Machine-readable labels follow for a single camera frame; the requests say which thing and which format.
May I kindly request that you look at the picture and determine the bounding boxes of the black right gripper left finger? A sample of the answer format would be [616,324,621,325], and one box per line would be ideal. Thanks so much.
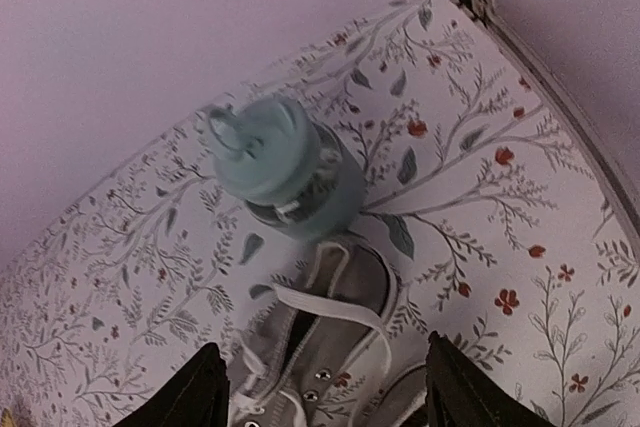
[115,342,230,427]

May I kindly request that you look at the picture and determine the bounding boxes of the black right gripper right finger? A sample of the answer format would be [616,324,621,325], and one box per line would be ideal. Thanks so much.
[425,331,550,427]

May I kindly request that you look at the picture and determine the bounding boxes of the grey sneaker near bottle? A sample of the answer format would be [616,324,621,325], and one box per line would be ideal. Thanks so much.
[228,236,426,426]

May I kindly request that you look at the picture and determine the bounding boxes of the floral patterned table mat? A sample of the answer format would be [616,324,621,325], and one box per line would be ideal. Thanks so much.
[1,0,639,426]

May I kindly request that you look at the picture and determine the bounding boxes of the yellow bamboo fan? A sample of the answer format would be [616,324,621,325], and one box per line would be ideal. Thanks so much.
[0,408,18,427]

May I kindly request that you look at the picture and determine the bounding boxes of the right aluminium frame post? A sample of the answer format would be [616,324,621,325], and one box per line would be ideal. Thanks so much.
[458,0,639,235]

